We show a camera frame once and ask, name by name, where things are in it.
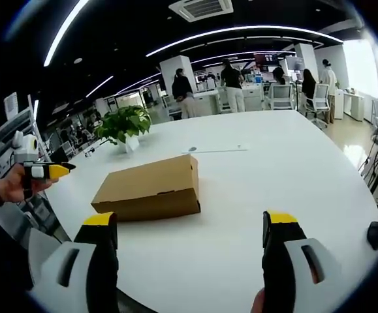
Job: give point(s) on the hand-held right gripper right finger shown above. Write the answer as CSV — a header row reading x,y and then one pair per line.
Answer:
x,y
283,257

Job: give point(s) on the white cabinet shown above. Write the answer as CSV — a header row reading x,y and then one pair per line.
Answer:
x,y
350,104

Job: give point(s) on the flat white strip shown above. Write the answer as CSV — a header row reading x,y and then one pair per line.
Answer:
x,y
214,150

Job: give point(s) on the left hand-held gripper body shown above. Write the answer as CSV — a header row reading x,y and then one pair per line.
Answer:
x,y
28,148

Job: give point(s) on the person's left hand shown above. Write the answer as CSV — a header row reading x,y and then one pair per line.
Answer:
x,y
12,189

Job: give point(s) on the small dark table object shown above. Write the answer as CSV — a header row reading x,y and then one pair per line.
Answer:
x,y
89,153

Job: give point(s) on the brown cardboard shoe box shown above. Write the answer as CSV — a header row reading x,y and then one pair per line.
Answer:
x,y
149,186

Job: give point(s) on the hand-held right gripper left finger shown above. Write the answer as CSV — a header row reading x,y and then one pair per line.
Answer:
x,y
102,257

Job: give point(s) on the black computer mouse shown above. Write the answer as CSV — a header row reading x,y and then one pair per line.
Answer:
x,y
376,235

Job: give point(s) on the green potted plant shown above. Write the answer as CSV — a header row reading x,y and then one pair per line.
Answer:
x,y
125,125

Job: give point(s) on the ceiling air vent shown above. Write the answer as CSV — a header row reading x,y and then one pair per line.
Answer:
x,y
198,9

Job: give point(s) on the person's right hand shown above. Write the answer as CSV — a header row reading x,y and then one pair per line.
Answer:
x,y
260,303

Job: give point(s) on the white office chair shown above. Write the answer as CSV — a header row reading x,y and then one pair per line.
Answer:
x,y
317,101
280,94

